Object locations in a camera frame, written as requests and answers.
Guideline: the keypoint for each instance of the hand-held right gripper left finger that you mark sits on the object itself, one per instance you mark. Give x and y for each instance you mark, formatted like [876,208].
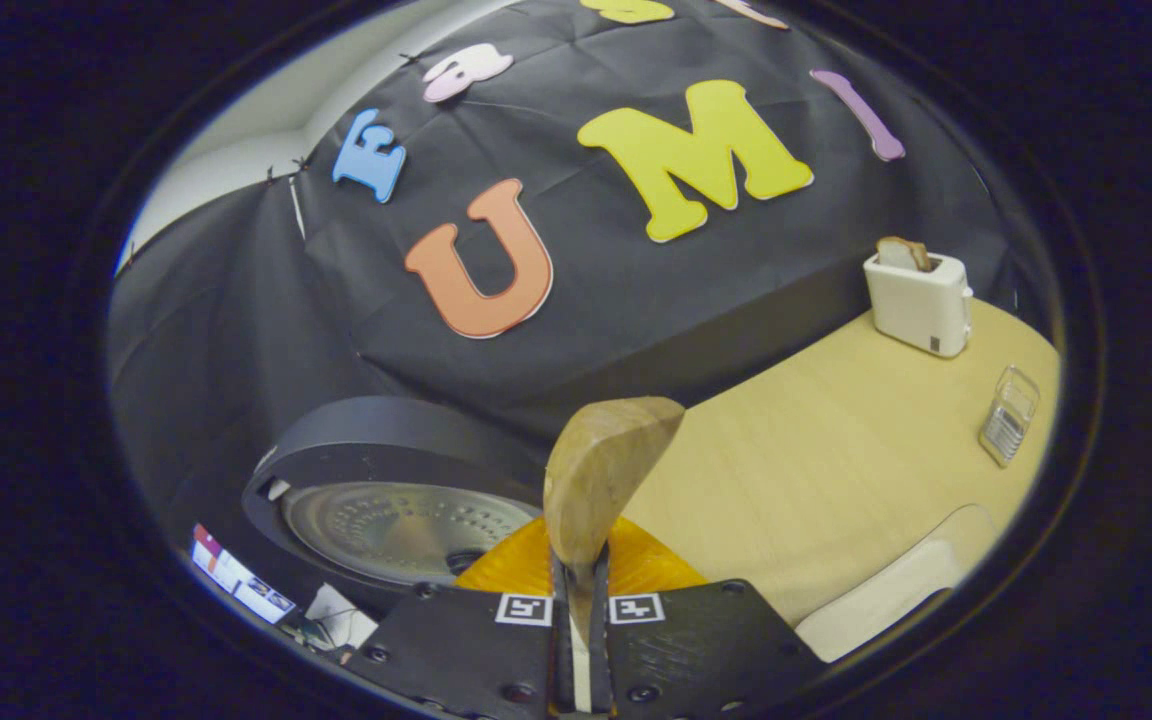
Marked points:
[466,650]

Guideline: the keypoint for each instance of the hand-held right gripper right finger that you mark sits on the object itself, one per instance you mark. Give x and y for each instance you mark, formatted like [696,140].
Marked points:
[706,650]

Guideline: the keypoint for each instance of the wooden spoon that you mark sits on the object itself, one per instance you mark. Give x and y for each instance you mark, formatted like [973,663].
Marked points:
[606,460]

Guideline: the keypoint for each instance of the black silver rice cooker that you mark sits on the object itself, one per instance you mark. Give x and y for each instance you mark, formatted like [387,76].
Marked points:
[386,430]

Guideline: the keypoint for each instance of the white side table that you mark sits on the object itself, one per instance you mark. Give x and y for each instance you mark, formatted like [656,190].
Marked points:
[341,615]

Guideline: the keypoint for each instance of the computer monitor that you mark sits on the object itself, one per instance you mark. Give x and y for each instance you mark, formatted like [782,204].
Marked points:
[236,580]

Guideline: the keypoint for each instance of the clear plastic container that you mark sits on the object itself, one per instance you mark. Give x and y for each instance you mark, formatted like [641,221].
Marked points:
[966,530]

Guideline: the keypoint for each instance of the black backdrop cloth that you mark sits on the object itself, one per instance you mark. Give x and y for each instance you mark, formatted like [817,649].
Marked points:
[636,290]

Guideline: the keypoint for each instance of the white toaster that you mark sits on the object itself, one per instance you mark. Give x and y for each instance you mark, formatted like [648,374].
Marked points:
[921,305]

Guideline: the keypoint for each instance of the toasted bread slice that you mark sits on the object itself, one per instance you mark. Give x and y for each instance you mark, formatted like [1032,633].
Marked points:
[901,253]

